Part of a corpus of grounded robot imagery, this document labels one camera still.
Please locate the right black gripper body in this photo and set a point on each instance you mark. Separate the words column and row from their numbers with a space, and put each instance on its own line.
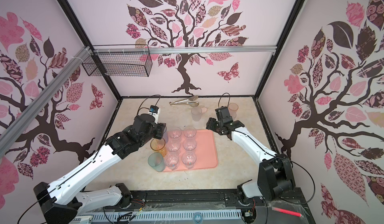
column 215, row 125

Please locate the aluminium rail back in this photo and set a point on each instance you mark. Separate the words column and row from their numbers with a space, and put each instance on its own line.
column 187, row 50

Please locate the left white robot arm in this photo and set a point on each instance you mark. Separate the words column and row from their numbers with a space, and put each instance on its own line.
column 62, row 200

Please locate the pink marker pen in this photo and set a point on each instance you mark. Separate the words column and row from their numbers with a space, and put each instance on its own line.
column 296, row 214

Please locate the yellow amber glass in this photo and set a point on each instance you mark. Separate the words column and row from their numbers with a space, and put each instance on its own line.
column 159, row 145

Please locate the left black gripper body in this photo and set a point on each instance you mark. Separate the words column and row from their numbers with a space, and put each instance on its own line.
column 157, row 132

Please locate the white slotted cable duct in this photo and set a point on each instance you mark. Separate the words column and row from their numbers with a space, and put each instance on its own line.
column 162, row 217

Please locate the black wire basket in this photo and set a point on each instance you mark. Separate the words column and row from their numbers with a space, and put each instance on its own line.
column 129, row 60

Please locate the green tall cup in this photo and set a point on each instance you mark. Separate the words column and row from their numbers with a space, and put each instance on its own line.
column 156, row 161

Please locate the metal tongs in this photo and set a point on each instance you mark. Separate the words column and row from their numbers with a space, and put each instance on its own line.
column 190, row 101

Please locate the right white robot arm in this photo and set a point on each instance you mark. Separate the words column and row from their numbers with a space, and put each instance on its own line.
column 275, row 174

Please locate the aluminium rail left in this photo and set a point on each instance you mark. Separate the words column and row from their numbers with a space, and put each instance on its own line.
column 21, row 123

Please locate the frosted clear cup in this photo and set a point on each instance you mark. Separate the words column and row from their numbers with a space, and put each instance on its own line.
column 196, row 113

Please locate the clear faceted glass front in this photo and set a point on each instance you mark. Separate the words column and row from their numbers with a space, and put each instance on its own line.
column 173, row 146

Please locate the aluminium rail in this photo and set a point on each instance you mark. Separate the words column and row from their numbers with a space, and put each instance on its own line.
column 187, row 50
column 21, row 123

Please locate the pink tray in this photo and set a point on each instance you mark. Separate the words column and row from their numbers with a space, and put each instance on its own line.
column 205, row 151

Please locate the clear faceted glass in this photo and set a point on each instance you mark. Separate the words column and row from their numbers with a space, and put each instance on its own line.
column 173, row 146
column 189, row 132

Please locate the pink transparent cup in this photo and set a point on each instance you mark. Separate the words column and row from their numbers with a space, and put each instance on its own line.
column 233, row 108

